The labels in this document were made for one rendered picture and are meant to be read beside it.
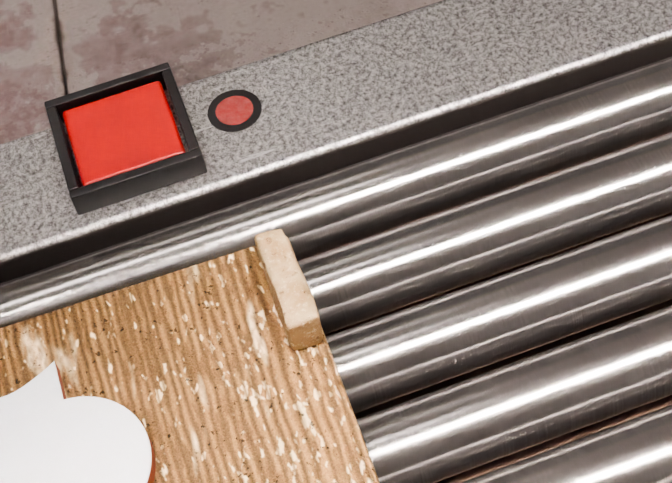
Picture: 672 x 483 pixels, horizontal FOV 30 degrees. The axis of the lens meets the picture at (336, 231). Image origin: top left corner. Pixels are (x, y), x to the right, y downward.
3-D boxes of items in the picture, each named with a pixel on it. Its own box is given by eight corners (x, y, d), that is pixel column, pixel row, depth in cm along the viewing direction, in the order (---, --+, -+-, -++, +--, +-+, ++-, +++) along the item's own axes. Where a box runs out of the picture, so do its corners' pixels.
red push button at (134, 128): (67, 125, 74) (60, 110, 73) (164, 93, 75) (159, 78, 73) (89, 201, 70) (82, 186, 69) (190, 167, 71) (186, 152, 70)
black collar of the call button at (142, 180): (51, 120, 74) (43, 101, 73) (174, 80, 75) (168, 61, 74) (78, 216, 70) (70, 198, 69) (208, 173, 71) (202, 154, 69)
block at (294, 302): (259, 262, 64) (251, 232, 62) (292, 251, 65) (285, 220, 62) (292, 356, 61) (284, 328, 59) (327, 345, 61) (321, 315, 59)
